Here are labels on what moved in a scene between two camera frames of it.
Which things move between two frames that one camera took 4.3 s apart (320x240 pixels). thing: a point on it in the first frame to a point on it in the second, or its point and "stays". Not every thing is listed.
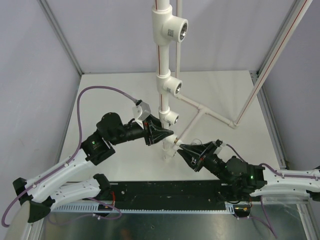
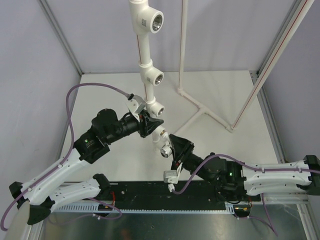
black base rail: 195,195 stays
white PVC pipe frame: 165,29 to 144,21
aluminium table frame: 271,218 stays
